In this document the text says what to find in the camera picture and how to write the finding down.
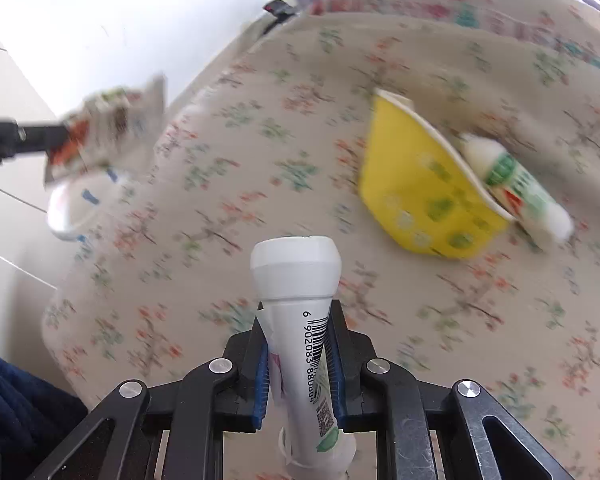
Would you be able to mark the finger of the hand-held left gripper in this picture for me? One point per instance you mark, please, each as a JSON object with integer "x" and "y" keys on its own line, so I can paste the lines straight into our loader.
{"x": 20, "y": 135}

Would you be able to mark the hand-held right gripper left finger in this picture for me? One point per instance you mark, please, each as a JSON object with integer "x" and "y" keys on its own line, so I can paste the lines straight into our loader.
{"x": 261, "y": 375}

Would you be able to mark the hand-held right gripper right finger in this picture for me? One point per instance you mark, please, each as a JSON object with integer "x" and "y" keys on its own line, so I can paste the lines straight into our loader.
{"x": 337, "y": 360}

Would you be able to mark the white wrapper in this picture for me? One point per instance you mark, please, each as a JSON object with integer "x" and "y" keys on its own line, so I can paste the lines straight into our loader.
{"x": 105, "y": 125}

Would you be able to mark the white round container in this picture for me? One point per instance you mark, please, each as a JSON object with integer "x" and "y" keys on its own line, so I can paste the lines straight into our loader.
{"x": 65, "y": 210}

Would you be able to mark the white bottle green label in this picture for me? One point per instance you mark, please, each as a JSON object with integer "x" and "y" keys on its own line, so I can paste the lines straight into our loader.
{"x": 515, "y": 185}
{"x": 295, "y": 280}

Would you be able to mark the yellow paper bowl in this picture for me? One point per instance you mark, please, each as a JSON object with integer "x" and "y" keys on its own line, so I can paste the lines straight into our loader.
{"x": 420, "y": 185}

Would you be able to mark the dark blue clothing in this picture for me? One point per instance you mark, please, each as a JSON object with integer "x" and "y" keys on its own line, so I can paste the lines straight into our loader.
{"x": 10, "y": 410}

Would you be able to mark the black device with stand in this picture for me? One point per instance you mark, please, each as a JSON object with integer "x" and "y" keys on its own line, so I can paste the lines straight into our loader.
{"x": 277, "y": 10}

